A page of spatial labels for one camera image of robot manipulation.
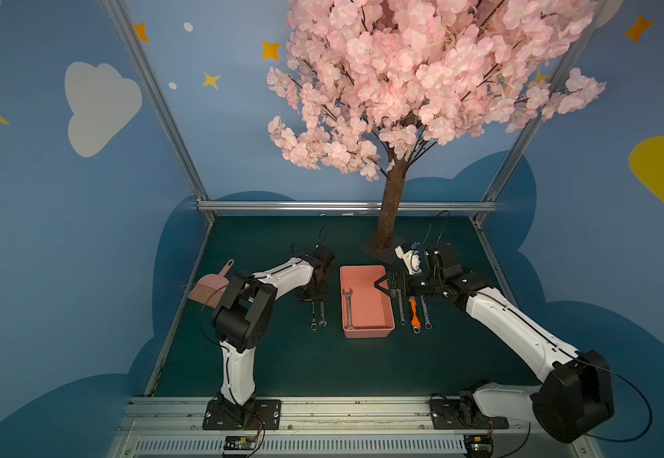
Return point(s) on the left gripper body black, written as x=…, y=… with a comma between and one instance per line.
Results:
x=315, y=287

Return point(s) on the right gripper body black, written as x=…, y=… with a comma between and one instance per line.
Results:
x=399, y=283

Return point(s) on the pink plastic storage box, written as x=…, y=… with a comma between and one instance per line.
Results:
x=373, y=316

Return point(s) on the small chrome combination wrench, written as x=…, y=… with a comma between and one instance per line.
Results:
x=402, y=314

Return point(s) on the large chrome wrench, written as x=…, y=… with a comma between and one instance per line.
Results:
x=348, y=293

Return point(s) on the orange handled adjustable wrench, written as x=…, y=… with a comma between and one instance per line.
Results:
x=415, y=321

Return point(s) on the long chrome combination wrench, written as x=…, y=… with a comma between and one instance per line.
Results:
x=428, y=325

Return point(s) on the chrome end wrench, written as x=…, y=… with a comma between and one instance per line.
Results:
x=323, y=321

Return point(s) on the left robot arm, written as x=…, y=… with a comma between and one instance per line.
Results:
x=244, y=312

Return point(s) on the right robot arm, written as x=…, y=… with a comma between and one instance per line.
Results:
x=574, y=390

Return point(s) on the pink dustpan brush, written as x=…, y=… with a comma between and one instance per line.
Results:
x=209, y=289

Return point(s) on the right green circuit board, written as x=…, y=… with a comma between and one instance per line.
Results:
x=478, y=446

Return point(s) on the green circuit board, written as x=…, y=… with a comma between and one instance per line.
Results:
x=240, y=444
x=478, y=446

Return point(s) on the pink artificial cherry tree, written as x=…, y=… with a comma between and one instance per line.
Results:
x=379, y=83

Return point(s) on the left green circuit board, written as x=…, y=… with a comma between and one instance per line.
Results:
x=240, y=444

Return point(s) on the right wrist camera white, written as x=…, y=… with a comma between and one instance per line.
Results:
x=411, y=258

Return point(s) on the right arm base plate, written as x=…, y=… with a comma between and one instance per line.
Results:
x=457, y=414

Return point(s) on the aluminium frame back bar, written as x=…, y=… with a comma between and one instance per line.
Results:
x=325, y=207

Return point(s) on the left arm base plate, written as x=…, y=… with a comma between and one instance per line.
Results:
x=222, y=415

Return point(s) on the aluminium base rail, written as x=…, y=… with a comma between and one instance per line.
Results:
x=326, y=427

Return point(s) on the aluminium frame left post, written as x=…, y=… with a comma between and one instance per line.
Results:
x=122, y=22

